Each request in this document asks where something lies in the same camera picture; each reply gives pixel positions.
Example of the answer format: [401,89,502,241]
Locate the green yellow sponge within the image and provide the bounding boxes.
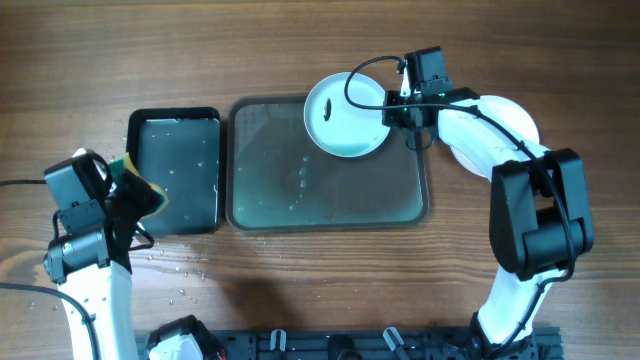
[109,152,169,219]

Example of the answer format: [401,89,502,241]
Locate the white plate top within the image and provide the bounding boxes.
[303,72,390,158]

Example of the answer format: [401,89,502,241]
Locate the white plate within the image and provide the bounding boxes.
[303,72,390,158]
[439,95,545,180]

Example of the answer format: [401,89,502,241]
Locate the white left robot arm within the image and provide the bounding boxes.
[44,167,166,359]

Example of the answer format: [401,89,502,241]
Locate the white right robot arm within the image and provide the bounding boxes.
[383,88,594,359]

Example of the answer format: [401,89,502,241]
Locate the black water tray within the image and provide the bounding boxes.
[126,107,223,236]

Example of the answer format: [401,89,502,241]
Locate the dark grey serving tray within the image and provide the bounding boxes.
[225,95,431,233]

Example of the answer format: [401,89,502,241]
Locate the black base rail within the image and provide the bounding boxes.
[134,325,564,360]

